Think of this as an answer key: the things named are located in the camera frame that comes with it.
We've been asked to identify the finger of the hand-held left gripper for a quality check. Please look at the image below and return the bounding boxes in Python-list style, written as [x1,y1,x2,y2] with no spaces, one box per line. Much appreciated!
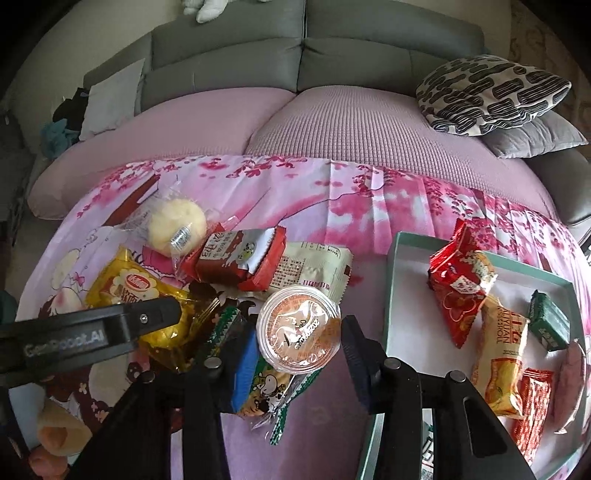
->
[113,295,182,354]

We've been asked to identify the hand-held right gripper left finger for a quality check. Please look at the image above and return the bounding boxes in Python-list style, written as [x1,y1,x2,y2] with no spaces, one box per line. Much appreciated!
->
[69,314,262,480]

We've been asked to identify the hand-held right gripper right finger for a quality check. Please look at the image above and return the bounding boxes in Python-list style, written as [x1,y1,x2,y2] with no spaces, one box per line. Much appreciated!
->
[341,315,532,480]

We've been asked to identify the yellow clear snack packet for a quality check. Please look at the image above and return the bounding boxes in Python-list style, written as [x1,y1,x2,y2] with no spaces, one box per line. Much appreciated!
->
[85,247,220,374]

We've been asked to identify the round jelly cup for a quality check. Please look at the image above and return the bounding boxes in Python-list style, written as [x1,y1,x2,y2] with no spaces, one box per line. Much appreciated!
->
[255,285,342,374]

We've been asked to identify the teal cardboard box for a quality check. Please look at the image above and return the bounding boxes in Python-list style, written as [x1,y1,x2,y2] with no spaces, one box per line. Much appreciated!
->
[358,232,578,480]

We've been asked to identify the beige egg roll packet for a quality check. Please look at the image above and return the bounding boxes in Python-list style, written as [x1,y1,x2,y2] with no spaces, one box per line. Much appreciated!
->
[471,295,529,418]

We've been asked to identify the long red snack packet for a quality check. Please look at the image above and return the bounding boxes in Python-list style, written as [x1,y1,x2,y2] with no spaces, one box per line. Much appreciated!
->
[512,368,554,464]

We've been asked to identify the pink snack packet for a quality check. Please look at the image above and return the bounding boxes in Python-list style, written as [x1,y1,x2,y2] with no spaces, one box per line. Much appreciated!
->
[551,339,587,435]

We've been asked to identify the person's left hand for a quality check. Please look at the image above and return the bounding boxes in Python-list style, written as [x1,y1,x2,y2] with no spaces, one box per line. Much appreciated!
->
[28,399,95,478]

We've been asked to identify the green white snack packet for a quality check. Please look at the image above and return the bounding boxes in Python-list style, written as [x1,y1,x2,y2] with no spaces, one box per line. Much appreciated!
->
[194,300,319,446]

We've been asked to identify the red cartoon snack packet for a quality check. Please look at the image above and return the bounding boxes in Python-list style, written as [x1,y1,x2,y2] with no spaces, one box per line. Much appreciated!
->
[179,226,287,292]

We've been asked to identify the round bun in clear wrapper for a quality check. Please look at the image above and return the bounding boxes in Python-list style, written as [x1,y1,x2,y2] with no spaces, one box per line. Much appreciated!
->
[113,182,218,278]

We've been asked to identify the cream snack packet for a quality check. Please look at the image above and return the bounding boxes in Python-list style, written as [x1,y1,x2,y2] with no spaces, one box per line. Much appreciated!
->
[252,240,354,305]

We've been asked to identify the red patterned snack packet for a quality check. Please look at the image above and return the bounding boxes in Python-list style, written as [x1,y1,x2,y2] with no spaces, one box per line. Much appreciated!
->
[427,218,498,349]

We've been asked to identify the printed cartoon blanket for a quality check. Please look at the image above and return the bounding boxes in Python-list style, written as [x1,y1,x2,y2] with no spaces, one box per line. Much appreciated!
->
[14,154,591,480]

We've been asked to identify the small green snack packet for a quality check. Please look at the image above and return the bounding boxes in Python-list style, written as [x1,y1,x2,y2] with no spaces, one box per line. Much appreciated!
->
[527,290,571,352]

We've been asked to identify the dark clothing pile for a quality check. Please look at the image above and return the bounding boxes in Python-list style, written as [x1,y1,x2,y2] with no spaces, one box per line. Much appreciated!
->
[41,87,89,158]

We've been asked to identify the light grey pillow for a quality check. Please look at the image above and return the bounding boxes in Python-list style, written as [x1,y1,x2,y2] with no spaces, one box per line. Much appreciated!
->
[78,58,146,141]

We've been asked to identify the pink sofa cover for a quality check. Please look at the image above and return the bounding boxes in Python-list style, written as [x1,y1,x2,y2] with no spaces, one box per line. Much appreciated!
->
[28,85,583,232]

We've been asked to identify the black white patterned pillow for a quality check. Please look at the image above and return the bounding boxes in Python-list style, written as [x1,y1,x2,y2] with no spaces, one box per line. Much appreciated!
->
[416,54,572,137]

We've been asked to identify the white plush toy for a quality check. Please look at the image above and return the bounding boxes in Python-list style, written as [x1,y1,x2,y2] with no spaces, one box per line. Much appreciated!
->
[182,0,229,24]

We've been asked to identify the grey sofa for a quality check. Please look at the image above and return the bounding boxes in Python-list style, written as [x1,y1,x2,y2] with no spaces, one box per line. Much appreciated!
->
[0,0,591,259]

